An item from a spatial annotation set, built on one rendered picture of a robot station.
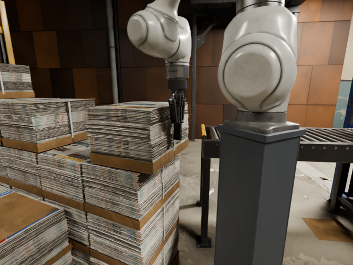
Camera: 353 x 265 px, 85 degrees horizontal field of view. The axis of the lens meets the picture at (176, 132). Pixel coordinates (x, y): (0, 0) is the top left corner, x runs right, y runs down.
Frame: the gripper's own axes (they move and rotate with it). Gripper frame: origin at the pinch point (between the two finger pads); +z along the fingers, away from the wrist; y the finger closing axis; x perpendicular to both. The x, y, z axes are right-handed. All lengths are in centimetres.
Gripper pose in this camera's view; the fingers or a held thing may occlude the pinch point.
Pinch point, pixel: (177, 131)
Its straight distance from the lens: 78.7
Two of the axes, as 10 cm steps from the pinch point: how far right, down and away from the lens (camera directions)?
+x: 9.1, 0.8, -4.0
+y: -4.1, 2.0, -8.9
